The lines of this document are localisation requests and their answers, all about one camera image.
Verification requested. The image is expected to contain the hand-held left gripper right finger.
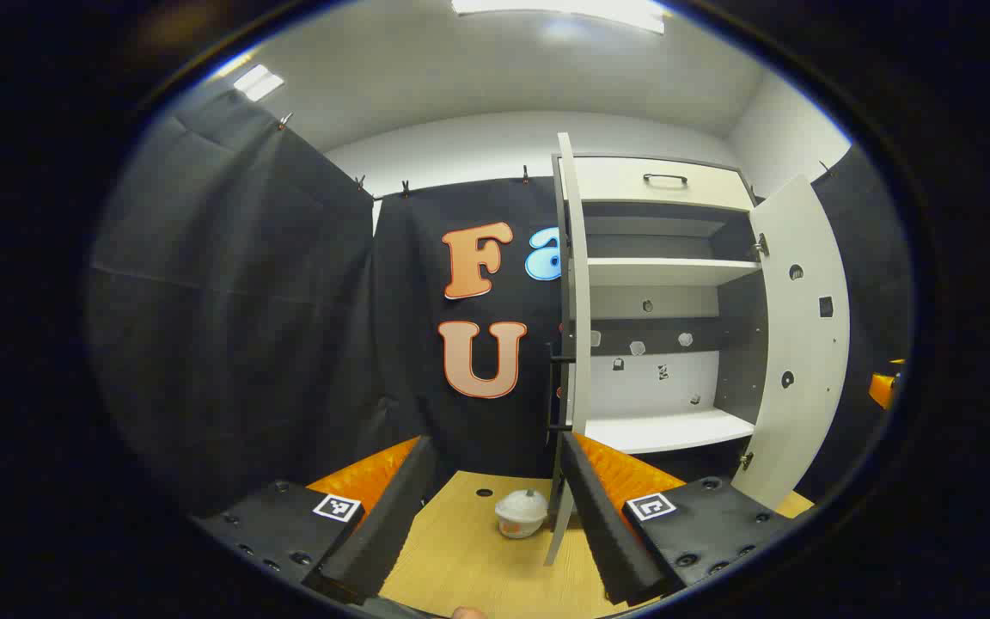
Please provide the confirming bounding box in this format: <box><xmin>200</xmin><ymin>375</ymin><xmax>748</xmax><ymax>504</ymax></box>
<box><xmin>560</xmin><ymin>432</ymin><xmax>792</xmax><ymax>605</ymax></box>

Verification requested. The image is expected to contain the large ceiling light panel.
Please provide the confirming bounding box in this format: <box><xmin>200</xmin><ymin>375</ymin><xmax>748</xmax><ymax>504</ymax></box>
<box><xmin>452</xmin><ymin>0</ymin><xmax>666</xmax><ymax>35</ymax></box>

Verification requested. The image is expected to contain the white lidded bowl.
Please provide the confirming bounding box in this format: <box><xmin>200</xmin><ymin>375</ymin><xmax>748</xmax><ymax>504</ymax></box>
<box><xmin>495</xmin><ymin>489</ymin><xmax>549</xmax><ymax>540</ymax></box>

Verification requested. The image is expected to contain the white and grey shoe cabinet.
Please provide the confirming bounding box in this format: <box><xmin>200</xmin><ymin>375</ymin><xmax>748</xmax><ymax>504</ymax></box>
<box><xmin>544</xmin><ymin>132</ymin><xmax>853</xmax><ymax>568</ymax></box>

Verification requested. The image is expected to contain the small ceiling light panel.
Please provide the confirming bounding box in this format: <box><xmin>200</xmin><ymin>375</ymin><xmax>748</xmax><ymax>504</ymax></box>
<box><xmin>233</xmin><ymin>64</ymin><xmax>285</xmax><ymax>102</ymax></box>

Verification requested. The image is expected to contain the white cabinet door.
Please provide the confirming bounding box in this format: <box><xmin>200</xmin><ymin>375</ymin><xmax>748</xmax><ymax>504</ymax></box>
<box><xmin>544</xmin><ymin>132</ymin><xmax>592</xmax><ymax>568</ymax></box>
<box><xmin>731</xmin><ymin>175</ymin><xmax>853</xmax><ymax>510</ymax></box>

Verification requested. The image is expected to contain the white cabinet drawer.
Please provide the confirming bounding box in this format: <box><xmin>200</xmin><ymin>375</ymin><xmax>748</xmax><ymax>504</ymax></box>
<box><xmin>557</xmin><ymin>155</ymin><xmax>755</xmax><ymax>211</ymax></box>

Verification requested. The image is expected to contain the black left door handle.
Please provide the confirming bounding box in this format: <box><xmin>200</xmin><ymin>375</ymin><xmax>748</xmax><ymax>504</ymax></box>
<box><xmin>547</xmin><ymin>342</ymin><xmax>578</xmax><ymax>431</ymax></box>

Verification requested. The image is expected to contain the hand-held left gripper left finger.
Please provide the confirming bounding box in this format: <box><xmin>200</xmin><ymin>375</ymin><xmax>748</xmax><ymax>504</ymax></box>
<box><xmin>194</xmin><ymin>434</ymin><xmax>437</xmax><ymax>605</ymax></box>

